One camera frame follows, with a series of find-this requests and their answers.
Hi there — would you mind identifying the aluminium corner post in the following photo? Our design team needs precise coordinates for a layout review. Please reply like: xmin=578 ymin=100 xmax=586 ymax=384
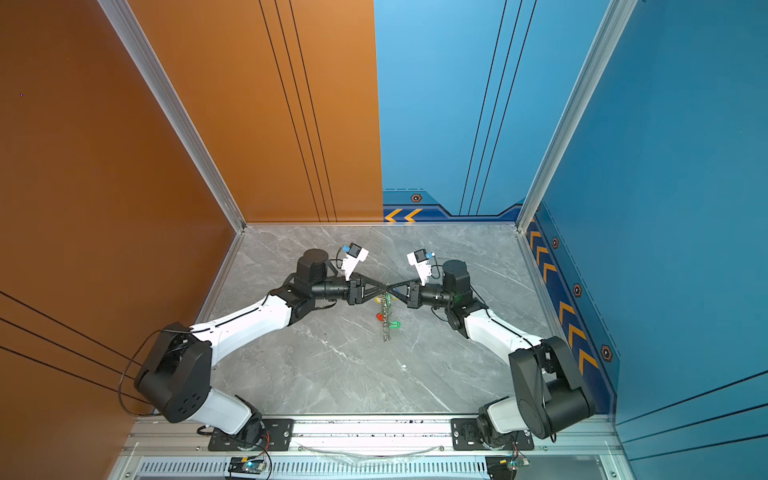
xmin=516 ymin=0 xmax=638 ymax=234
xmin=98 ymin=0 xmax=247 ymax=233

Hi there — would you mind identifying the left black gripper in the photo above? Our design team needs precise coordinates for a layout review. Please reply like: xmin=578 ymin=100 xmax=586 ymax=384
xmin=311 ymin=272 xmax=387 ymax=308

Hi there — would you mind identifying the right green circuit board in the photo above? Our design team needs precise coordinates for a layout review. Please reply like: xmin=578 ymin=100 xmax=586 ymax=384
xmin=499 ymin=457 xmax=528 ymax=471

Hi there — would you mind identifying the left aluminium corner post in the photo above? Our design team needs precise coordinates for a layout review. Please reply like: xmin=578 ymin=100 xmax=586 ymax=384
xmin=98 ymin=0 xmax=247 ymax=233

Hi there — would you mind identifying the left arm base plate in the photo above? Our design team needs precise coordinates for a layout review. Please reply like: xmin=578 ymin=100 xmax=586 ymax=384
xmin=208 ymin=418 xmax=294 ymax=453

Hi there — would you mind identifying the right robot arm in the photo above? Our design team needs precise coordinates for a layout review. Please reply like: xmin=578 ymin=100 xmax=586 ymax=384
xmin=387 ymin=260 xmax=597 ymax=449

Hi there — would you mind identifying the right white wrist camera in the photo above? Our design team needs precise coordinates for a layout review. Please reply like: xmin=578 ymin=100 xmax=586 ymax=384
xmin=406 ymin=249 xmax=434 ymax=286

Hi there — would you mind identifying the left green circuit board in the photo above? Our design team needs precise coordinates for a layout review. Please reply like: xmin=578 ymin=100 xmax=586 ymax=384
xmin=227 ymin=456 xmax=268 ymax=479

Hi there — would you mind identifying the grey metal key holder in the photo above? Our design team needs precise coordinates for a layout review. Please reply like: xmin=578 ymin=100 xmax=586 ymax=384
xmin=379 ymin=296 xmax=398 ymax=342

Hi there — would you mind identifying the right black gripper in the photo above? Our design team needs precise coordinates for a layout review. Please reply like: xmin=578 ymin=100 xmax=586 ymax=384
xmin=388 ymin=278 xmax=456 ymax=312

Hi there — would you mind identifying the right aluminium corner post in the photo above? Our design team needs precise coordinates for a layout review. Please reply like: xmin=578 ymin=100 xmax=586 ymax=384
xmin=516 ymin=0 xmax=638 ymax=234

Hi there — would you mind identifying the aluminium front rail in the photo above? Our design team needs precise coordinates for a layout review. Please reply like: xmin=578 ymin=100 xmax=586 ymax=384
xmin=109 ymin=414 xmax=634 ymax=479

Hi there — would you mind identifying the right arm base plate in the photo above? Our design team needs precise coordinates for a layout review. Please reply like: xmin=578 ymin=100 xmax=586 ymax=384
xmin=450 ymin=417 xmax=534 ymax=451

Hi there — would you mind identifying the green circuit board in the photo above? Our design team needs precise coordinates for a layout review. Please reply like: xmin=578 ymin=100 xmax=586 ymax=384
xmin=499 ymin=457 xmax=528 ymax=471
xmin=227 ymin=456 xmax=268 ymax=479

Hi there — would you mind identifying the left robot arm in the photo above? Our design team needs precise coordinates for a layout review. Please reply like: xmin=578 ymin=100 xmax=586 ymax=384
xmin=134 ymin=243 xmax=386 ymax=450

